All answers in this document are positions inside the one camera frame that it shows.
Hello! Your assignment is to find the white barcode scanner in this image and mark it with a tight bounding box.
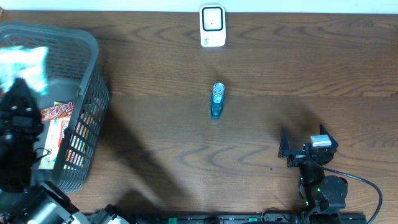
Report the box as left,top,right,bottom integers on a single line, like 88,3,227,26
199,4,226,47

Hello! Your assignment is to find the grey plastic basket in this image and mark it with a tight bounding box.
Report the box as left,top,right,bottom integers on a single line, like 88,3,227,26
1,22,109,193

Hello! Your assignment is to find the blue mouthwash bottle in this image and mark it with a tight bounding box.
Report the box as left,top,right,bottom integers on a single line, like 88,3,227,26
211,82,225,119

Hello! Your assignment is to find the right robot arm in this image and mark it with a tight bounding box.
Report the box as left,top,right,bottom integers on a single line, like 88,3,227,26
278,124,348,213

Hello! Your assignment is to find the yellow snack bag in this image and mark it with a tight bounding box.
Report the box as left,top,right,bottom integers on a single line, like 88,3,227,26
39,117,70,170

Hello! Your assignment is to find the teal wet wipes pack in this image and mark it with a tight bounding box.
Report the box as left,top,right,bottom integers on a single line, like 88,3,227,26
1,46,49,95

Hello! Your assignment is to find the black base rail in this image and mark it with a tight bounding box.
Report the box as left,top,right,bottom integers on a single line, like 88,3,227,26
86,205,367,224

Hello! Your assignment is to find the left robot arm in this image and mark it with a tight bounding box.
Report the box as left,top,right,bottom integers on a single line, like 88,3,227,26
1,78,89,224

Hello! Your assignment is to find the red chocolate bar wrapper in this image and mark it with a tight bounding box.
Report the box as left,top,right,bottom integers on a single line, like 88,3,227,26
40,101,75,122

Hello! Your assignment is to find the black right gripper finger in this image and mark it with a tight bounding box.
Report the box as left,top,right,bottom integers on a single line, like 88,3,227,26
279,128,290,152
320,124,338,148

